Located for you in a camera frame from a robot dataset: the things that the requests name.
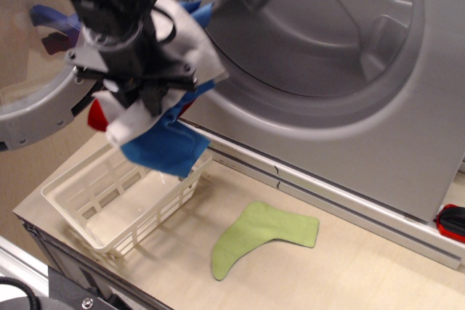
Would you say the white plastic laundry basket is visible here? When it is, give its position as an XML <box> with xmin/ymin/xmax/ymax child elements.
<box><xmin>41</xmin><ymin>144</ymin><xmax>212</xmax><ymax>258</ymax></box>

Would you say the red and black tool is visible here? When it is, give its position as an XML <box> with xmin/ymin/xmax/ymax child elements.
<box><xmin>434</xmin><ymin>204</ymin><xmax>464</xmax><ymax>243</ymax></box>

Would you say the green felt sock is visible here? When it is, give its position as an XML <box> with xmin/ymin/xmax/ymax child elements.
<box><xmin>211</xmin><ymin>201</ymin><xmax>320</xmax><ymax>281</ymax></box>

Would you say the grey toy washing machine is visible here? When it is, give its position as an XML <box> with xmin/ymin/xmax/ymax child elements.
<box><xmin>184</xmin><ymin>0</ymin><xmax>464</xmax><ymax>221</ymax></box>

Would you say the blue plastic handle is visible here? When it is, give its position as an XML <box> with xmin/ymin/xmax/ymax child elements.
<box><xmin>29</xmin><ymin>4</ymin><xmax>81</xmax><ymax>41</ymax></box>

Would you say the grey round washer door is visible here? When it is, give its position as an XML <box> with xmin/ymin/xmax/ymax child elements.
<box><xmin>1</xmin><ymin>0</ymin><xmax>102</xmax><ymax>151</ymax></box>

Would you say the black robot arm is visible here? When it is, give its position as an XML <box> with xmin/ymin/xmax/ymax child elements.
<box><xmin>66</xmin><ymin>0</ymin><xmax>198</xmax><ymax>116</ymax></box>

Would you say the black braided cable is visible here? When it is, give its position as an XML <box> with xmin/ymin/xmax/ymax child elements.
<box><xmin>0</xmin><ymin>276</ymin><xmax>39</xmax><ymax>310</ymax></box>

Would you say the red felt cloth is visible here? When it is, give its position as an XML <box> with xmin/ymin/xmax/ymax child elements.
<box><xmin>87</xmin><ymin>99</ymin><xmax>109</xmax><ymax>132</ymax></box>

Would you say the black metal bracket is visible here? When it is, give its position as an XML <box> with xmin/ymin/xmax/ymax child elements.
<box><xmin>48</xmin><ymin>266</ymin><xmax>130</xmax><ymax>310</ymax></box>

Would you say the blue felt cloth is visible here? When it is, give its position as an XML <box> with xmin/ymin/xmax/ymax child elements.
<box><xmin>121</xmin><ymin>1</ymin><xmax>218</xmax><ymax>177</ymax></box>

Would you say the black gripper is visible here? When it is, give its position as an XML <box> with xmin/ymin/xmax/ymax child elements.
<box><xmin>65</xmin><ymin>24</ymin><xmax>198</xmax><ymax>116</ymax></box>

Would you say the white felt cloth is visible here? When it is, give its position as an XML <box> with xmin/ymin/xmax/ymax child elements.
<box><xmin>96</xmin><ymin>0</ymin><xmax>227</xmax><ymax>147</ymax></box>

